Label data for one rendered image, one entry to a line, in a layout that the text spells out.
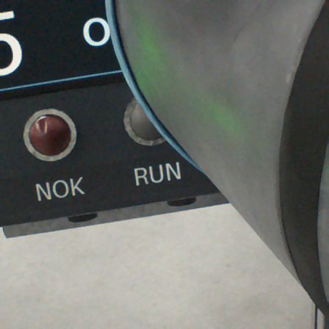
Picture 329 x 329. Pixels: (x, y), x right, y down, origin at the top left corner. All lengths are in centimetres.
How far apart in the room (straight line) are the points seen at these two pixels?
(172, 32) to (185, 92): 1
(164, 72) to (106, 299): 193
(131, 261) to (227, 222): 34
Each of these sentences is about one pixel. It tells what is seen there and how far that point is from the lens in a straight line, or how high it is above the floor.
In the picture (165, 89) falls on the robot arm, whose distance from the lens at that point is 18.
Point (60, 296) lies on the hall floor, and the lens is 214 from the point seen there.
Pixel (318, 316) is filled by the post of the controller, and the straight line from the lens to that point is 55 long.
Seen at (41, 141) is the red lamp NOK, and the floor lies 112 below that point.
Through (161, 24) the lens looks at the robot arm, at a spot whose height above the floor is 122.
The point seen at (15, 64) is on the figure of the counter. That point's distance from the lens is 36.
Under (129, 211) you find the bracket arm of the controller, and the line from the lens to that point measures 46.
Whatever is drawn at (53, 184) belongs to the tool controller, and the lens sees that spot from 37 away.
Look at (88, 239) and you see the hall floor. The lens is 236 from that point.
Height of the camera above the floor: 126
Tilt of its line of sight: 28 degrees down
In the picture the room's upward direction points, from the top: 6 degrees counter-clockwise
